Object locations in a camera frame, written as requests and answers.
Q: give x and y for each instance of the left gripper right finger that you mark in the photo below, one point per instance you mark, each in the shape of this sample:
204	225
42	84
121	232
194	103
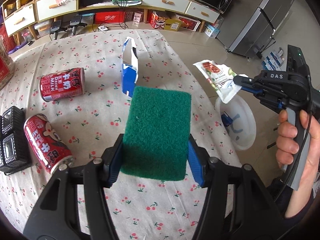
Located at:
237	204

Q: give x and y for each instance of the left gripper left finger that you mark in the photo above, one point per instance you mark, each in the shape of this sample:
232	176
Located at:
55	214

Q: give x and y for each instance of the white food pouch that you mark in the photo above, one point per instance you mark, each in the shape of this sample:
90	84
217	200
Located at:
220	77

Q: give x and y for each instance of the green yellow sponge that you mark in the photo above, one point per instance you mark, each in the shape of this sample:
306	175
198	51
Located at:
155	142

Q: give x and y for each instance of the torn blue white carton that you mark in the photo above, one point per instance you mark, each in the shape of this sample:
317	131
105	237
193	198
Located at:
129	67

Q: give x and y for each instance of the white plastic trash bin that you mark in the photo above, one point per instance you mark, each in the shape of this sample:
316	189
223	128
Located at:
243	130

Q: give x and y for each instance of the stack of blue boxes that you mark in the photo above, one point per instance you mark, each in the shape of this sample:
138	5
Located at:
274	61

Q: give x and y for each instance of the red milk can front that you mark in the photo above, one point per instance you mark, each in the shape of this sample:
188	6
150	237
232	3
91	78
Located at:
50	150

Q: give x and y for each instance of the red milk can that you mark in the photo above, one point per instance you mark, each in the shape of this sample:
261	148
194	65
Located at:
64	84
50	150

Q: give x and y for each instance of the black plastic tray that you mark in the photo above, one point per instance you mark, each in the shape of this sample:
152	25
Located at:
15	155

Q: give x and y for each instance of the grey refrigerator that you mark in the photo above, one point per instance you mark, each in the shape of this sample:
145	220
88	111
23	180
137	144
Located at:
248	25

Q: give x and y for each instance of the small blue white box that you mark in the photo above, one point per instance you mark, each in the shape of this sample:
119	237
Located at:
210	30

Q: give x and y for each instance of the red white storage box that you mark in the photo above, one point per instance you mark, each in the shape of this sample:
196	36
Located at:
189	23

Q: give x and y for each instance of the red milk can rear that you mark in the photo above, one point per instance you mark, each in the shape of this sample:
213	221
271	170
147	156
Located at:
64	84

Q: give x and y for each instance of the yellow lion cardboard box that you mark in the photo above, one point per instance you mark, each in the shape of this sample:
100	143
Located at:
161	21

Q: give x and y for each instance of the glass jar red label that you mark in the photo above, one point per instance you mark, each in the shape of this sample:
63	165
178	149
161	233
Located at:
7	66

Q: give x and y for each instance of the red gift box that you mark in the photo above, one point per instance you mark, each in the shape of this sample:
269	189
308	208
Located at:
110	17

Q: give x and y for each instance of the wooden tv cabinet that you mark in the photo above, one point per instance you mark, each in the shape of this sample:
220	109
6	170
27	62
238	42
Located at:
39	10

